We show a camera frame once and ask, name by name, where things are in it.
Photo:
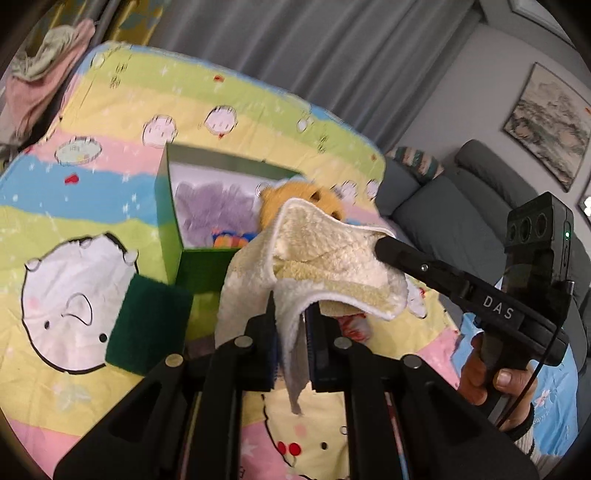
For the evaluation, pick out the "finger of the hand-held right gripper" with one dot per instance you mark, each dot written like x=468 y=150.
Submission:
x=415 y=263

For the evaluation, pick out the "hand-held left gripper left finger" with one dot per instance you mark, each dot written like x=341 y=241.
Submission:
x=263 y=360

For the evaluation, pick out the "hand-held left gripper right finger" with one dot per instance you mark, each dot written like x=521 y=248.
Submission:
x=316 y=350

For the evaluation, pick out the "red and white sock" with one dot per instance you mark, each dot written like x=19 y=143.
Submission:
x=355 y=325

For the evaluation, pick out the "cream fleece cloth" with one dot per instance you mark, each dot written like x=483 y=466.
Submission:
x=323 y=244

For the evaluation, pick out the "green scouring sponge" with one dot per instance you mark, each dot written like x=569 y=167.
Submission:
x=147 y=323

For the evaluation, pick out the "blue and orange tissue pack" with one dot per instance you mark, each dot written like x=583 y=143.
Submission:
x=231 y=240

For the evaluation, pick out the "yellow plush toy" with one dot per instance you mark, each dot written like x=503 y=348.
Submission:
x=295 y=194

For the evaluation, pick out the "green cardboard box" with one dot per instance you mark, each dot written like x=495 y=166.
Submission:
x=168 y=230

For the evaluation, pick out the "purple fluffy cloth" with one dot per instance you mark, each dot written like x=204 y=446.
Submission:
x=212 y=207

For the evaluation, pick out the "person's right forearm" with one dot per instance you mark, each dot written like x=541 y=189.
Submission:
x=540 y=450

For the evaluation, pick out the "person's right hand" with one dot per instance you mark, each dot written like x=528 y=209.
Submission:
x=471 y=374

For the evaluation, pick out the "grey sofa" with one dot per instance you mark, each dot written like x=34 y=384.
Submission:
x=443 y=207

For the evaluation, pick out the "striped pillow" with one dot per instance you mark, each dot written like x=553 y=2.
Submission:
x=420 y=161

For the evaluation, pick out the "framed landscape painting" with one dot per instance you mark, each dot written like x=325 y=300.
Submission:
x=549 y=124

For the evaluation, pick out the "grey curtain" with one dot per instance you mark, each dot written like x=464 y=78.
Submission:
x=323 y=55

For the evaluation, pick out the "printed cartoon blanket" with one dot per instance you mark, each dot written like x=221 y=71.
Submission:
x=92 y=184

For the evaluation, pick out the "yellow patterned curtain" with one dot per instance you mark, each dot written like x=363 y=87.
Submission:
x=134 y=23

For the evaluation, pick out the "pile of pink clothes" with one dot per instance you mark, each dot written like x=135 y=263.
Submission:
x=41 y=69

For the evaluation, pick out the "small wall frame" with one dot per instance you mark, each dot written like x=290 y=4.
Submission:
x=585 y=201

